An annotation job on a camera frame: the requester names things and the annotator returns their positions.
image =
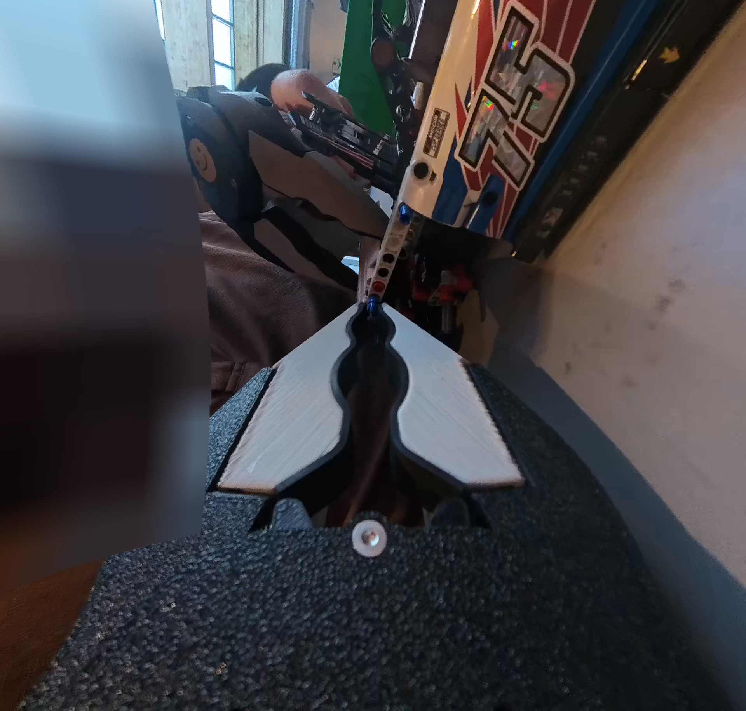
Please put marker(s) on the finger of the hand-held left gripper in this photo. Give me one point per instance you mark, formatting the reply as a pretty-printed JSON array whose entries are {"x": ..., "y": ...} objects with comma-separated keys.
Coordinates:
[
  {"x": 326, "y": 181},
  {"x": 280, "y": 239}
]

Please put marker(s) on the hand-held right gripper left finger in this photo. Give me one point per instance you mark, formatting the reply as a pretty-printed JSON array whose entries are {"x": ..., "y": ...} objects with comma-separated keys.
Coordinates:
[{"x": 291, "y": 425}]

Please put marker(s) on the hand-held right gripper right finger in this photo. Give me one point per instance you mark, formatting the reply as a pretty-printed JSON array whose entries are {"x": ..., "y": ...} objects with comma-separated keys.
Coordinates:
[{"x": 454, "y": 425}]

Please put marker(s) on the blue connector pin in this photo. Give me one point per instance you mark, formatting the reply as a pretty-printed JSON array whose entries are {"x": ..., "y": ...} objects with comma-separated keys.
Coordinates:
[{"x": 373, "y": 304}]

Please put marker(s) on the toy brick race car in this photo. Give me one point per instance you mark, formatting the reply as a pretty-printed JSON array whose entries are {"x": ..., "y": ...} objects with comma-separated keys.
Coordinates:
[{"x": 524, "y": 82}]

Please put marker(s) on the grey desk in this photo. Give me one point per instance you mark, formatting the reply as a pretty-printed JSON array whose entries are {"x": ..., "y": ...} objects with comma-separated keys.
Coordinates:
[{"x": 641, "y": 344}]

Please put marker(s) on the person's left hand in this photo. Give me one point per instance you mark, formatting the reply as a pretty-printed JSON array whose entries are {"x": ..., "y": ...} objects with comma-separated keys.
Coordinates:
[{"x": 309, "y": 88}]

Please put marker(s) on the green storage bin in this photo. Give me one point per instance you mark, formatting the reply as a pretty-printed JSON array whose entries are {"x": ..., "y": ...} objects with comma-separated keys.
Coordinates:
[{"x": 361, "y": 53}]

